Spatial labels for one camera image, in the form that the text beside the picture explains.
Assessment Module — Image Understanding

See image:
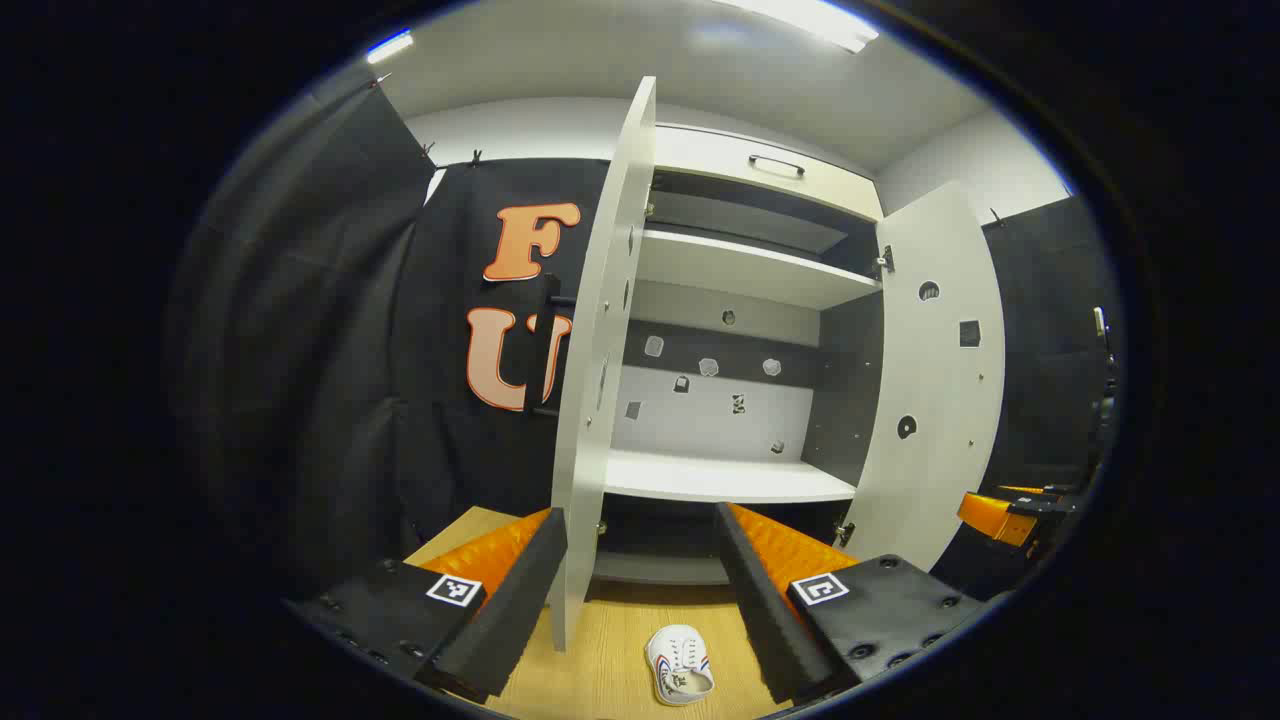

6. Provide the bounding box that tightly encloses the white striped shoe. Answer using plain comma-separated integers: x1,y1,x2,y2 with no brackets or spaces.
645,625,716,706

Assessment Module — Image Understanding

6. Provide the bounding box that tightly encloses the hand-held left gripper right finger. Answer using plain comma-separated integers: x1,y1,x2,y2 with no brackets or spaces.
713,502,991,706

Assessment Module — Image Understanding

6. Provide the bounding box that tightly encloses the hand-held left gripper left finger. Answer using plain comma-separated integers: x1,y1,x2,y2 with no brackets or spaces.
285,507,569,706

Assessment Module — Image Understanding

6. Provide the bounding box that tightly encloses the white shoe cabinet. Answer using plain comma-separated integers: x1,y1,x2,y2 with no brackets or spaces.
600,122,888,586

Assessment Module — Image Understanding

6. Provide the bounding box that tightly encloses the black backdrop cloth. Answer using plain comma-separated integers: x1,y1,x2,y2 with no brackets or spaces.
170,85,1123,601

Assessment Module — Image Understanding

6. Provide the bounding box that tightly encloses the white cabinet drawer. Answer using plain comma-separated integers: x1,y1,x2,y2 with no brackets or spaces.
655,124,886,221

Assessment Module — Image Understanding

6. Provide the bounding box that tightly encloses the white cabinet door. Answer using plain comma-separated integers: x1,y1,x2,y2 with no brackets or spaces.
838,180,1006,573
550,75,658,653

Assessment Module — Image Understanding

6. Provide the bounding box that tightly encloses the black door handle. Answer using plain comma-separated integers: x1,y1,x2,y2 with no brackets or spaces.
525,275,579,419

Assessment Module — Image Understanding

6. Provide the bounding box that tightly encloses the long ceiling light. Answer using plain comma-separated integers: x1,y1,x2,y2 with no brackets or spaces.
715,0,881,53

